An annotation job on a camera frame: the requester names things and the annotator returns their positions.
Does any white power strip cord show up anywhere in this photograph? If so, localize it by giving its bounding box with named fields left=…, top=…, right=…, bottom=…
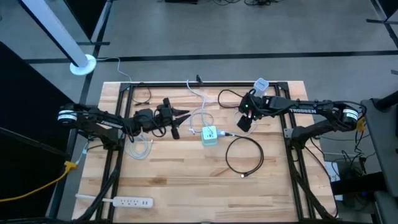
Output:
left=75, top=193, right=114, bottom=203

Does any black partition panel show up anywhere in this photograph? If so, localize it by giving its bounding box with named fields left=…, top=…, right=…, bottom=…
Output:
left=377, top=0, right=398, bottom=20
left=63, top=0, right=109, bottom=42

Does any grey desk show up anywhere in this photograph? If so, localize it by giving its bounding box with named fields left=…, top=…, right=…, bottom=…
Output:
left=359, top=98, right=398, bottom=224

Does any short black USB cable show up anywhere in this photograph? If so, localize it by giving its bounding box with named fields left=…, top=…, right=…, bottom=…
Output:
left=131, top=82, right=153, bottom=107

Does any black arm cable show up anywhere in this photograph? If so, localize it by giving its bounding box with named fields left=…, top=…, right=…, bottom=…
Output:
left=124, top=123, right=167, bottom=144
left=217, top=89, right=248, bottom=110

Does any yellow extension cord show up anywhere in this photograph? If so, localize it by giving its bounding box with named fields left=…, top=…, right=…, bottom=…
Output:
left=0, top=160, right=79, bottom=203

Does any black aluminium table frame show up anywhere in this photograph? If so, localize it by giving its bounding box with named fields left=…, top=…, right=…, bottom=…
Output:
left=95, top=81, right=317, bottom=224

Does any white fan cord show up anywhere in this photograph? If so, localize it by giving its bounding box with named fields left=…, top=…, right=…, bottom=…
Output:
left=95, top=56, right=134, bottom=83

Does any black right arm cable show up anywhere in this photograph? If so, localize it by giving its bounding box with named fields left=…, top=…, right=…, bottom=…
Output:
left=217, top=89, right=248, bottom=110

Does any white tower fan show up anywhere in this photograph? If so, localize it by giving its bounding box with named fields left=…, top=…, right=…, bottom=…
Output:
left=18, top=0, right=98, bottom=77

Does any pale mint power cord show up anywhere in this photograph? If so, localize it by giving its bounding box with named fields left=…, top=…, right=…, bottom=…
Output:
left=185, top=79, right=208, bottom=128

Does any black computer box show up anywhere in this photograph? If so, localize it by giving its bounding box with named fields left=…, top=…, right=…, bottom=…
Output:
left=329, top=170, right=389, bottom=197

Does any yellow plug connector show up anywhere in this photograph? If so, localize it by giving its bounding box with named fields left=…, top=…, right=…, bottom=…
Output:
left=356, top=116, right=368, bottom=134

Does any black diagonal frame strut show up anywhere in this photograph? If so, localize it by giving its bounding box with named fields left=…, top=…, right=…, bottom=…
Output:
left=74, top=166, right=121, bottom=222
left=289, top=155, right=340, bottom=222

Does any mint green cube power strip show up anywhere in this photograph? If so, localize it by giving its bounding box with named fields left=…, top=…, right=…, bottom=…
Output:
left=201, top=125, right=219, bottom=147

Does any white flat power strip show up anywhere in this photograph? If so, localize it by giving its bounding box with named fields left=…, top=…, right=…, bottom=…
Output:
left=111, top=195, right=154, bottom=209

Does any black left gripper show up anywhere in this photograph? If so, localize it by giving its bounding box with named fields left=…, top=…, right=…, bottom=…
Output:
left=162, top=97, right=192, bottom=140

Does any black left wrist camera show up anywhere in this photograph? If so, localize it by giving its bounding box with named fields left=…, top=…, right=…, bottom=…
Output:
left=155, top=105, right=171, bottom=126

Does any black pole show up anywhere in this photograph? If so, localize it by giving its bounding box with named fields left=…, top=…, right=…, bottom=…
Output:
left=374, top=89, right=398, bottom=112

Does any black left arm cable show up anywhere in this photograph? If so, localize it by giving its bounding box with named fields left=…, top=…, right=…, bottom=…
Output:
left=124, top=123, right=167, bottom=144

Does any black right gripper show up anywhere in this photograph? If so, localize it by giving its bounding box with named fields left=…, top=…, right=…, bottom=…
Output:
left=236, top=91, right=266, bottom=134

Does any white floor device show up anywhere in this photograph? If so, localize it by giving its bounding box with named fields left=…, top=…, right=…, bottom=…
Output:
left=323, top=161, right=343, bottom=202

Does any white tower power strip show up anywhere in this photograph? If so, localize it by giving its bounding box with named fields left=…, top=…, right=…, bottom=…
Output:
left=253, top=77, right=270, bottom=98

